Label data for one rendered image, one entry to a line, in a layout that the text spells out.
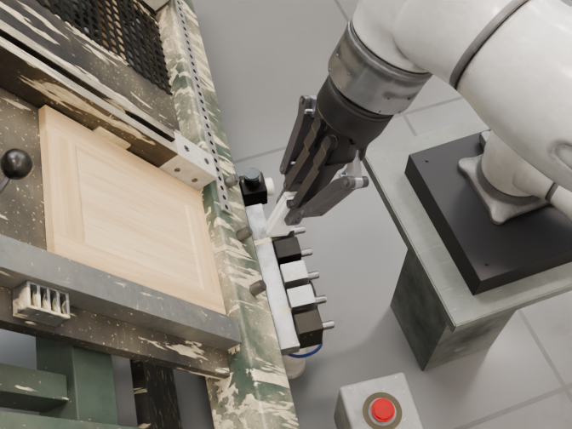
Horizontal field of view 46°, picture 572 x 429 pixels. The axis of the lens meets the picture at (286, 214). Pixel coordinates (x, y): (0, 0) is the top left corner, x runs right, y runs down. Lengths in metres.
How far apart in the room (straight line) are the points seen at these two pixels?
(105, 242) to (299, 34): 2.09
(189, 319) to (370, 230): 1.38
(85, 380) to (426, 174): 0.90
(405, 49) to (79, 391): 0.69
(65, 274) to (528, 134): 0.67
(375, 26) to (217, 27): 2.55
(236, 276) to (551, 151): 0.90
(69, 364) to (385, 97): 0.64
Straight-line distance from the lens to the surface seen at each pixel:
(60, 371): 1.06
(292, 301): 1.45
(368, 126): 0.65
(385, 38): 0.58
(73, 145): 1.20
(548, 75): 0.52
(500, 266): 1.50
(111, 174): 1.24
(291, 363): 2.06
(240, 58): 2.97
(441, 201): 1.55
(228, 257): 1.35
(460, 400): 2.24
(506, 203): 1.55
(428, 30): 0.55
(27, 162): 0.86
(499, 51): 0.53
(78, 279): 1.00
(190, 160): 1.37
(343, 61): 0.62
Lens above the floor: 2.08
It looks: 58 degrees down
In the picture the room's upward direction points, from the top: straight up
